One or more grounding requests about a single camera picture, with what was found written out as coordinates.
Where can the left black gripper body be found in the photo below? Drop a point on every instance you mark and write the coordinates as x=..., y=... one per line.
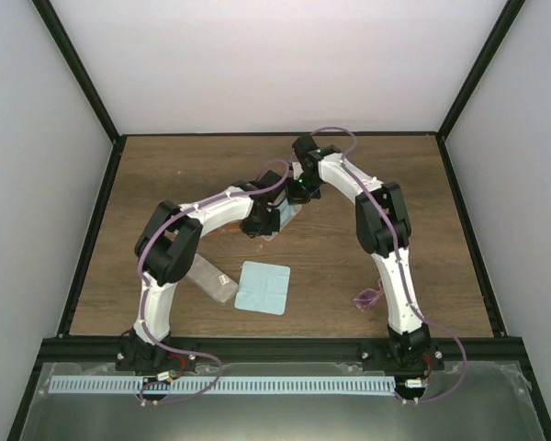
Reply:
x=263, y=225

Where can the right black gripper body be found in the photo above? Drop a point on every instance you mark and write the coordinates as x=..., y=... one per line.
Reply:
x=305, y=190

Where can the pink glasses case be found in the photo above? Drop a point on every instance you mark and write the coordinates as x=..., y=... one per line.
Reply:
x=271, y=235

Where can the purple sunglasses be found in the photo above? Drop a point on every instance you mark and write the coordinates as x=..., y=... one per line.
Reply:
x=369, y=297

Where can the blue cleaning cloth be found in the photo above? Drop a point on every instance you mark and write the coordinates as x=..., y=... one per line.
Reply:
x=263, y=288
x=286, y=213

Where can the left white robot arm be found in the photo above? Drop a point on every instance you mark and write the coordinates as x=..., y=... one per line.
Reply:
x=166, y=251

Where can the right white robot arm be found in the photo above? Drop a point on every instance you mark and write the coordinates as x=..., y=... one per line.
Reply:
x=383, y=230

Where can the orange sunglasses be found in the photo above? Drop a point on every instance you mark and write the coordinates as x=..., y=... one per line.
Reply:
x=228, y=228

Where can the grey glasses case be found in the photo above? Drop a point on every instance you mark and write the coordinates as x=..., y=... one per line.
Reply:
x=212, y=281

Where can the black aluminium frame rail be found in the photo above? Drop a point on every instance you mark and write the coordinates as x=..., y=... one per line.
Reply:
x=374, y=352

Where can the blue slotted cable duct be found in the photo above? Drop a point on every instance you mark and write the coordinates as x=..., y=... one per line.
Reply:
x=368, y=386

